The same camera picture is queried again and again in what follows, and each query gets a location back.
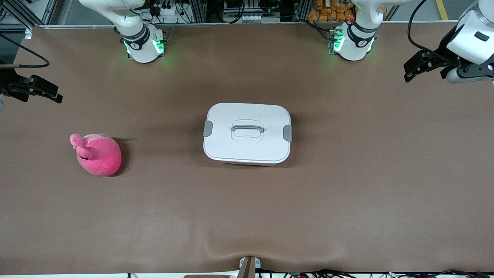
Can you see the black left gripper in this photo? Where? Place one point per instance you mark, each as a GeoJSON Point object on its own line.
{"type": "Point", "coordinates": [442, 57]}

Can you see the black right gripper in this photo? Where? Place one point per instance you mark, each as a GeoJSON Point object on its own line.
{"type": "Point", "coordinates": [8, 83]}

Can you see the pink plush toy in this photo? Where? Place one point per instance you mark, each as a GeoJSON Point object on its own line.
{"type": "Point", "coordinates": [100, 158]}

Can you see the white box lid grey latches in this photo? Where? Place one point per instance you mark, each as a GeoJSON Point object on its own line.
{"type": "Point", "coordinates": [247, 150]}

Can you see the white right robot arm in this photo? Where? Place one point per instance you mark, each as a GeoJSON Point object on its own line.
{"type": "Point", "coordinates": [141, 50]}

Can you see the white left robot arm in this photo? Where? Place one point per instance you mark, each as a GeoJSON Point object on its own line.
{"type": "Point", "coordinates": [353, 46]}

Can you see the orange toy pile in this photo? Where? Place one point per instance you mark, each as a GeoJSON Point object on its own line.
{"type": "Point", "coordinates": [320, 15]}

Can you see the translucent pink storage box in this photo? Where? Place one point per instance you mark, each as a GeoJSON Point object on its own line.
{"type": "Point", "coordinates": [247, 164]}

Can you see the white power strip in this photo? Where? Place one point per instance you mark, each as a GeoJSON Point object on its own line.
{"type": "Point", "coordinates": [170, 14]}

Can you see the white connector strip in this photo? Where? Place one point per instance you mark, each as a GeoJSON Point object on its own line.
{"type": "Point", "coordinates": [252, 17]}

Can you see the brown table mat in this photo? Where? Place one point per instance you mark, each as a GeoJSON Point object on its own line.
{"type": "Point", "coordinates": [247, 216]}

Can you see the white corner bracket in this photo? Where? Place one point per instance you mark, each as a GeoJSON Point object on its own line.
{"type": "Point", "coordinates": [28, 34]}

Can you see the aluminium frame post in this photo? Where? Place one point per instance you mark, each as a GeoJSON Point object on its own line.
{"type": "Point", "coordinates": [48, 11]}

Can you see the silver table edge rail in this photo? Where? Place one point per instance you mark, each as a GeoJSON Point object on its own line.
{"type": "Point", "coordinates": [278, 23]}

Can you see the brown camera stand post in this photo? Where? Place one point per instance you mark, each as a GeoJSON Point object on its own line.
{"type": "Point", "coordinates": [249, 268]}

